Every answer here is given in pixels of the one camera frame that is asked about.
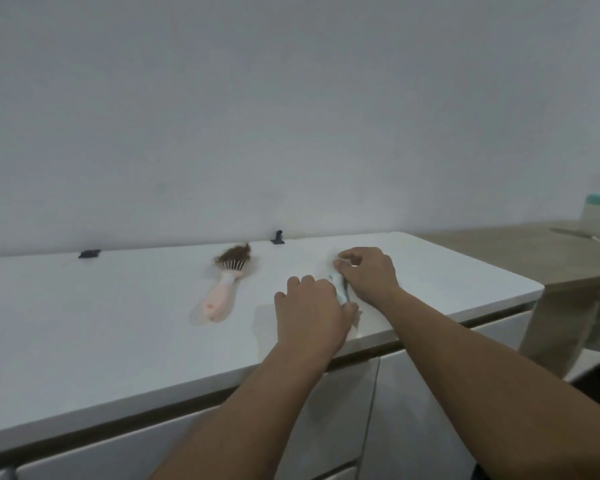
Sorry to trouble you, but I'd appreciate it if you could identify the person's left hand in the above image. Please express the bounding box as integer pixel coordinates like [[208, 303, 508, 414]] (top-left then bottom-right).
[[273, 275, 360, 362]]

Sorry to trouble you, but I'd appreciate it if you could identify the person's right hand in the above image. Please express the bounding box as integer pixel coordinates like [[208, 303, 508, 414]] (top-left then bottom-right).
[[333, 247, 402, 309]]

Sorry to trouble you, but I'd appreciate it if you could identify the mint white hairbrush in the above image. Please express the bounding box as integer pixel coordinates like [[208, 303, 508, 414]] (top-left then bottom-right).
[[324, 247, 355, 306]]

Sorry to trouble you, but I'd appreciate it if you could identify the person's right forearm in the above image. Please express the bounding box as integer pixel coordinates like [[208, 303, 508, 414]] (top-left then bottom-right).
[[378, 288, 600, 480]]

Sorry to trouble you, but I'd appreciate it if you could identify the person's left forearm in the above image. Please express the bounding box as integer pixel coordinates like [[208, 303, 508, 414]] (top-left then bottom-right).
[[149, 343, 339, 480]]

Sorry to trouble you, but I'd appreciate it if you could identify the brown hair clump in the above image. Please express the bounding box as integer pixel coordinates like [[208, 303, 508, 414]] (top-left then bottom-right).
[[214, 243, 252, 268]]

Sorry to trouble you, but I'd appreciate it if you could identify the white cabinet door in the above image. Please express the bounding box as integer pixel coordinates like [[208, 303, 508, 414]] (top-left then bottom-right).
[[356, 311, 535, 480]]

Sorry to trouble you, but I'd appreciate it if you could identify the pink hairbrush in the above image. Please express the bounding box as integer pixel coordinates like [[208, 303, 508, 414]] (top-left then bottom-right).
[[199, 259, 251, 324]]

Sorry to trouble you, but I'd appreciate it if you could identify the wooden table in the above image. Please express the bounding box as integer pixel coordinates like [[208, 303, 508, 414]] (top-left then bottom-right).
[[414, 221, 600, 379]]

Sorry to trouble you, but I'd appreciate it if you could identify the white cabinet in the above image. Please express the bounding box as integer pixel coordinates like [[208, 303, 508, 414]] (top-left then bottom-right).
[[0, 232, 546, 480]]

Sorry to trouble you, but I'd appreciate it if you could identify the metal knife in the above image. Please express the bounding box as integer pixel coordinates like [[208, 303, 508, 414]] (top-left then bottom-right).
[[549, 227, 600, 247]]

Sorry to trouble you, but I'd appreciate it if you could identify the white cabinet drawer front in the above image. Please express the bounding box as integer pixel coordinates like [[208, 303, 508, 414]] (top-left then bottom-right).
[[15, 358, 381, 480]]

